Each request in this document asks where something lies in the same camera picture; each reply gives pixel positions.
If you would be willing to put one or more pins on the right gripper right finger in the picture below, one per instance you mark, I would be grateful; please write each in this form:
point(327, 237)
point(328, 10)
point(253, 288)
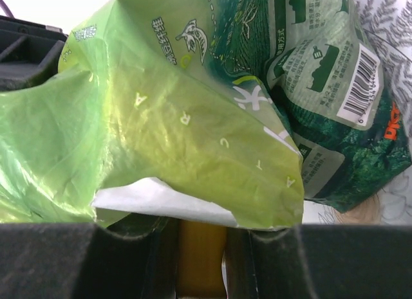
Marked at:
point(320, 261)

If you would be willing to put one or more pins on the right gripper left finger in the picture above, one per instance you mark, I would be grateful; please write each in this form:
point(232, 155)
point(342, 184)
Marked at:
point(133, 258)

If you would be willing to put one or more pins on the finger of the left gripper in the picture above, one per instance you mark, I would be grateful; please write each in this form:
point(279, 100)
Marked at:
point(29, 53)

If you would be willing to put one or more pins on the yellow plastic scoop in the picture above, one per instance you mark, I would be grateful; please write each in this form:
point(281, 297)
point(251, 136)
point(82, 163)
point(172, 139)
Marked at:
point(200, 255)

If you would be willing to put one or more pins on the green litter bag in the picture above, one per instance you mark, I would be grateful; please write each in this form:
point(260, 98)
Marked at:
point(233, 112)

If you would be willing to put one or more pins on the floral table mat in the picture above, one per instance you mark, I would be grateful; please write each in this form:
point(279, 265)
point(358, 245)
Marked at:
point(387, 24)

